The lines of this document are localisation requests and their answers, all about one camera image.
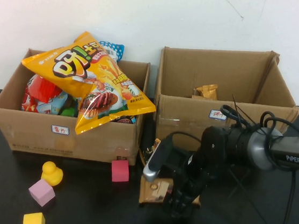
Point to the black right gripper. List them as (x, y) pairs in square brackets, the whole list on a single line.
[(186, 170)]

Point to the brown biscuit packet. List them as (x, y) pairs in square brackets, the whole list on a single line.
[(157, 189)]

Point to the black orange snack packet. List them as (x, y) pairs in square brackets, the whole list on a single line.
[(157, 142)]

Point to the dark snack bag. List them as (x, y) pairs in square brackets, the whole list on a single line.
[(124, 120)]

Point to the golden snack packet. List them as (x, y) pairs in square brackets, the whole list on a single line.
[(208, 92)]

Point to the green snack packet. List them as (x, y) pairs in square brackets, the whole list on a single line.
[(68, 111)]

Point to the light blue snack bag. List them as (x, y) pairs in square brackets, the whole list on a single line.
[(56, 101)]

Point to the blue white dotted snack bag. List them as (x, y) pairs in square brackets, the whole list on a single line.
[(116, 49)]

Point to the red white snack bag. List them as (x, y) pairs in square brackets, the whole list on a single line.
[(43, 86)]

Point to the magenta foam cube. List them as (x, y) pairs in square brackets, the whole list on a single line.
[(119, 172)]

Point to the yellow rubber duck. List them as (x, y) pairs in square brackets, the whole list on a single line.
[(50, 172)]

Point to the tall cardboard box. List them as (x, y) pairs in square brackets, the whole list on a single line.
[(197, 69)]

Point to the light pink foam cube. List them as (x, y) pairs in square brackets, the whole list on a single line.
[(41, 191)]

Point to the yellow foam cube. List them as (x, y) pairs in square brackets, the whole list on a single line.
[(34, 220)]

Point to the low cardboard box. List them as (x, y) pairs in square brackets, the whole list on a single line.
[(28, 133)]

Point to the large yellow chips bag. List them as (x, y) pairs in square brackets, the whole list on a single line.
[(70, 68)]

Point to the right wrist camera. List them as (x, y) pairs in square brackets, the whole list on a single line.
[(157, 159)]

